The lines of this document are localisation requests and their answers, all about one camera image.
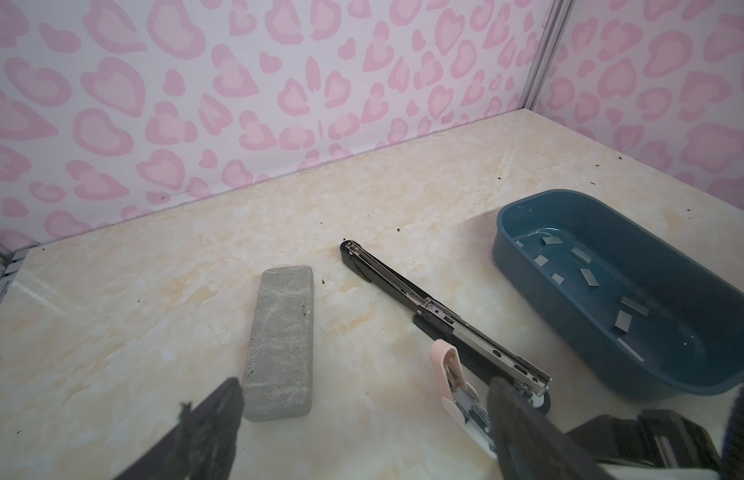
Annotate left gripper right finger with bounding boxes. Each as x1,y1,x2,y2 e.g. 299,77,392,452
487,377,610,479

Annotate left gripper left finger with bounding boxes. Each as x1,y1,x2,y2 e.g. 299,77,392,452
117,377,244,479

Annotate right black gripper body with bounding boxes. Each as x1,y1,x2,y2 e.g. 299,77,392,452
567,410,720,472

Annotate pink white stapler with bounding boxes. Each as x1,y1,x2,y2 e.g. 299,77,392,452
429,339,497,460

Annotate grey stone block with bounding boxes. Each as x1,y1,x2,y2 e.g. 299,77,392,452
242,265,314,422

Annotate teal plastic tray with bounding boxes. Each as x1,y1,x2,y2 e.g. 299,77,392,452
492,189,744,402

